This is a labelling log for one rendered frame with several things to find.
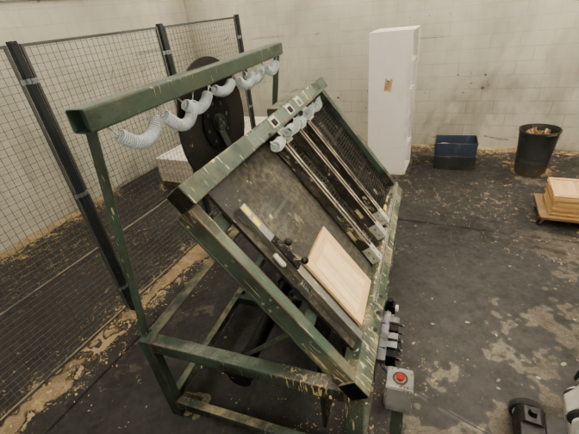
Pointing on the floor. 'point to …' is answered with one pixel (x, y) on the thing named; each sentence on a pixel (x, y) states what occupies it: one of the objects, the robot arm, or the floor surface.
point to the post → (395, 422)
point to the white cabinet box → (392, 95)
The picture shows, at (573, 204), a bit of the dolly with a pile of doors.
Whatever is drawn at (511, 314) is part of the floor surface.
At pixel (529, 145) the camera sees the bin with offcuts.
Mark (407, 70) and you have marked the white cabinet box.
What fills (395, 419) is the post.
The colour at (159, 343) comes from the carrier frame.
